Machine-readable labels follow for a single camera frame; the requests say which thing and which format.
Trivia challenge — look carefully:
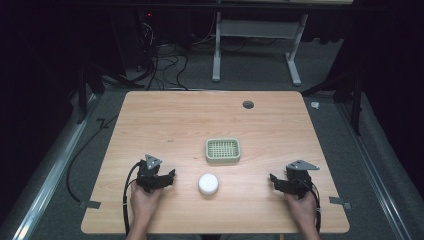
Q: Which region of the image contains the aluminium floor rail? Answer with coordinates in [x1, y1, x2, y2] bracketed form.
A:
[335, 99, 415, 240]
[0, 92, 98, 240]

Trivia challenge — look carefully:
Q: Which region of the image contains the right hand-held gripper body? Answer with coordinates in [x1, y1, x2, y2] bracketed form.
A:
[282, 159, 321, 200]

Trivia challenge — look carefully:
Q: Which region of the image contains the black metal stand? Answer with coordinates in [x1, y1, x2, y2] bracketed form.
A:
[301, 64, 365, 137]
[75, 61, 145, 125]

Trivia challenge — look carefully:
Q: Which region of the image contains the bundle of black floor cables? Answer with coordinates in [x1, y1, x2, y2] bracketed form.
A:
[134, 13, 218, 92]

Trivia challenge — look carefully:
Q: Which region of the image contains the white metal desk frame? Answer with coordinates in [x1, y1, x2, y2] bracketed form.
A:
[211, 11, 310, 87]

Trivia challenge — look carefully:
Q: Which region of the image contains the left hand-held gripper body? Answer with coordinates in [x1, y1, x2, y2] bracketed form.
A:
[135, 153, 169, 194]

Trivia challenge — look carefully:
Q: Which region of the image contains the person's left hand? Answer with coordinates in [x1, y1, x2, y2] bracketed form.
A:
[129, 181, 164, 224]

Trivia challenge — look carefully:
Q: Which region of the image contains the grey tape strip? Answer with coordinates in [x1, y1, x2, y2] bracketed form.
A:
[328, 196, 352, 211]
[79, 199, 102, 210]

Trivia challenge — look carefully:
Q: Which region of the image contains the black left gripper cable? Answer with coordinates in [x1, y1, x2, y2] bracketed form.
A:
[122, 161, 142, 236]

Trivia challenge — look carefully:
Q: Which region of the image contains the green soap dish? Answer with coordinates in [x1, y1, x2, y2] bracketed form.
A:
[204, 137, 242, 165]

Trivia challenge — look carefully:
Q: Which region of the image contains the long black floor cable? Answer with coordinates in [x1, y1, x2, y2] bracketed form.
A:
[65, 114, 120, 203]

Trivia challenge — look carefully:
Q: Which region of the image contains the white round soap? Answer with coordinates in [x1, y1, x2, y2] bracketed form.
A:
[197, 172, 220, 196]

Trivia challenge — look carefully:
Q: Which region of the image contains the person's right hand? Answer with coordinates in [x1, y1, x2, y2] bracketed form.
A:
[283, 191, 318, 229]

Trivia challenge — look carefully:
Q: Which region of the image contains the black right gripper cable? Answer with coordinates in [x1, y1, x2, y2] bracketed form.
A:
[309, 181, 322, 234]

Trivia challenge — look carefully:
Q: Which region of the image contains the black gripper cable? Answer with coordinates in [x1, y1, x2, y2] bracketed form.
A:
[309, 181, 322, 234]
[122, 161, 142, 236]

